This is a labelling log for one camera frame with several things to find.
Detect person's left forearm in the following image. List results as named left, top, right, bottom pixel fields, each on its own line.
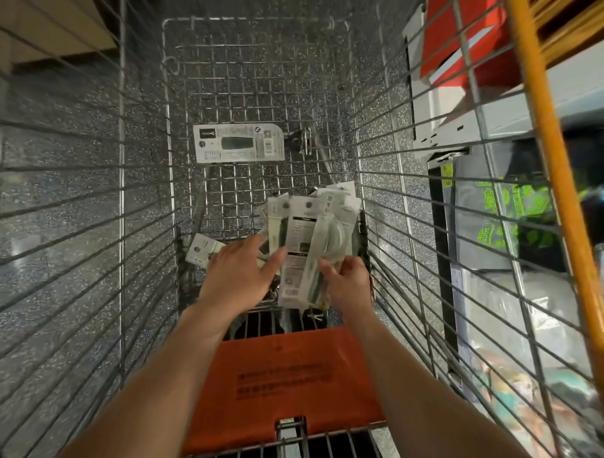
left=57, top=306, right=237, bottom=458

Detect red packets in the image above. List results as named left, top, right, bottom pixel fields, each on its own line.
left=420, top=0, right=522, bottom=91

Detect large open cardboard box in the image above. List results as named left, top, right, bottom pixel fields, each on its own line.
left=0, top=0, right=119, bottom=65

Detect orange cart seat flap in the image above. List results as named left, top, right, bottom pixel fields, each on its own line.
left=182, top=327, right=386, bottom=456

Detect person's left hand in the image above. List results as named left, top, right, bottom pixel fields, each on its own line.
left=195, top=234, right=288, bottom=328

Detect grey carded item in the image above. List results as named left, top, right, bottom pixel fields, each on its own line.
left=193, top=123, right=286, bottom=165

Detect pile of packaged kitchen tools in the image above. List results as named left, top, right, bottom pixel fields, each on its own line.
left=185, top=181, right=366, bottom=313

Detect green black packets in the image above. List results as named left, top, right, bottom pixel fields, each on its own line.
left=470, top=179, right=572, bottom=254

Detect person's right forearm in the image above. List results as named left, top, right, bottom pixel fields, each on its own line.
left=342, top=310, right=532, bottom=458

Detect orange wire shopping cart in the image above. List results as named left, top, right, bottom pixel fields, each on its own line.
left=0, top=0, right=604, bottom=458

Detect green handled peeler packet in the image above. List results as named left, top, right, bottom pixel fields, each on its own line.
left=280, top=195, right=328, bottom=311

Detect person's right hand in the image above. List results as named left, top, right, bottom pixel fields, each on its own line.
left=318, top=255, right=377, bottom=324

